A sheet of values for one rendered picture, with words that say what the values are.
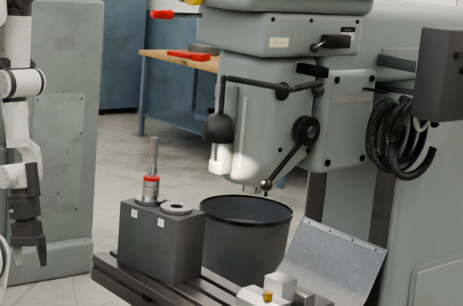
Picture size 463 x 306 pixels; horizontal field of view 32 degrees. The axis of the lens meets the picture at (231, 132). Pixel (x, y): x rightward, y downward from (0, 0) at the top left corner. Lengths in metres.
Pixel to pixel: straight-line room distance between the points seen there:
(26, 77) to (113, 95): 7.05
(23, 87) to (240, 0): 0.80
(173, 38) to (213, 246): 5.45
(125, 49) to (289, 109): 7.49
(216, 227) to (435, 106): 2.22
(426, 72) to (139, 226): 0.91
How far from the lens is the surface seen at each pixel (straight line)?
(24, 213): 2.34
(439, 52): 1.88
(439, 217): 2.33
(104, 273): 2.43
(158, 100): 9.48
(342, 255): 2.30
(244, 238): 3.92
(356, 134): 2.07
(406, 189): 2.20
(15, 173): 2.33
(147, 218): 2.27
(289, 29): 1.83
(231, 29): 1.86
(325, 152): 2.00
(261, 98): 1.86
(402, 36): 2.16
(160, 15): 1.86
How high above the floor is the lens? 1.83
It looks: 12 degrees down
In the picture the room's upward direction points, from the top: 5 degrees clockwise
